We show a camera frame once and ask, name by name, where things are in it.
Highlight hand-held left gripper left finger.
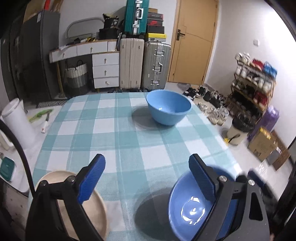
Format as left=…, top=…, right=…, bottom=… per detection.
left=25, top=153, right=106, bottom=241

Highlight rows of assorted shoes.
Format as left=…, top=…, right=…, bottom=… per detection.
left=233, top=52, right=277, bottom=112

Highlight purple rolled mat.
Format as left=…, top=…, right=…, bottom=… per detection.
left=247, top=105, right=280, bottom=142

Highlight wooden door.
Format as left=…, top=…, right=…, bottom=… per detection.
left=168, top=0, right=219, bottom=84

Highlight teal lidded container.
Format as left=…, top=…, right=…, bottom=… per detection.
left=0, top=157, right=15, bottom=182

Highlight white trash bin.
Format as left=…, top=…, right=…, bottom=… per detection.
left=228, top=117, right=255, bottom=146

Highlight wooden handled broom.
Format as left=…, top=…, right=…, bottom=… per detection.
left=57, top=62, right=67, bottom=99

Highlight grey refrigerator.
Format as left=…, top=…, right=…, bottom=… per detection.
left=20, top=10, right=60, bottom=100

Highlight scattered sneakers group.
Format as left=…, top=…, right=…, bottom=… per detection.
left=183, top=85, right=229, bottom=126

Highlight dark tall cabinet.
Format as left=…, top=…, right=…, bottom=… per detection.
left=0, top=14, right=23, bottom=102

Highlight white handled knife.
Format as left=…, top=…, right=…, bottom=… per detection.
left=41, top=113, right=51, bottom=133

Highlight large cardboard box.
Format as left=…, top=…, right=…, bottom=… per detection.
left=23, top=0, right=44, bottom=21

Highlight silver suitcase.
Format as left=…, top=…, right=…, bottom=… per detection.
left=141, top=41, right=172, bottom=91

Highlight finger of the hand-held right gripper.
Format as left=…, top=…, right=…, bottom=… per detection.
left=247, top=170, right=267, bottom=188

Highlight small brown box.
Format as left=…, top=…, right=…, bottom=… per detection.
left=51, top=0, right=63, bottom=13

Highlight white marble side table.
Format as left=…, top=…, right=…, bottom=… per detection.
left=0, top=107, right=60, bottom=193

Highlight woven basket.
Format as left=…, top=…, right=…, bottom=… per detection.
left=65, top=60, right=89, bottom=94

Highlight striped floor mat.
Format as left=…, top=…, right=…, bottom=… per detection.
left=38, top=100, right=67, bottom=108

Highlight printed cardboard box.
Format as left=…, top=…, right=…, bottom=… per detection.
left=247, top=127, right=278, bottom=162

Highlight grey oval mirror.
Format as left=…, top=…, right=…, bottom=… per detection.
left=65, top=17, right=104, bottom=40

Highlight teal checked tablecloth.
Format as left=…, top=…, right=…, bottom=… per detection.
left=28, top=93, right=241, bottom=241

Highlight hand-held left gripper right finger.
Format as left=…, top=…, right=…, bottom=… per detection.
left=188, top=153, right=270, bottom=241

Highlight green packet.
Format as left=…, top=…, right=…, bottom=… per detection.
left=29, top=109, right=53, bottom=123

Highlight black bag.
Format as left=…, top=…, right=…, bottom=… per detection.
left=99, top=14, right=124, bottom=40

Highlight beige round plate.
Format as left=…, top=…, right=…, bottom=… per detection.
left=34, top=170, right=108, bottom=241

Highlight cream jar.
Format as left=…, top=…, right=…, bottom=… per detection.
left=0, top=131, right=12, bottom=150

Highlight teal suitcase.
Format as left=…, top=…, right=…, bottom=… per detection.
left=124, top=0, right=148, bottom=35

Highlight shoe rack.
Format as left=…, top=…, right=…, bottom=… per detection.
left=231, top=52, right=277, bottom=113

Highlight white curved desk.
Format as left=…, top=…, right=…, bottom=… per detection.
left=49, top=39, right=121, bottom=63

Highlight white electric kettle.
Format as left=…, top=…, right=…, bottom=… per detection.
left=1, top=98, right=35, bottom=149

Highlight plain black shoe box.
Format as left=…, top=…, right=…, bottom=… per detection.
left=147, top=25, right=165, bottom=34

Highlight black cable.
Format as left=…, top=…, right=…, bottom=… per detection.
left=0, top=120, right=36, bottom=194

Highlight beige suitcase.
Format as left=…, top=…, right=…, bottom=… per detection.
left=119, top=38, right=145, bottom=90

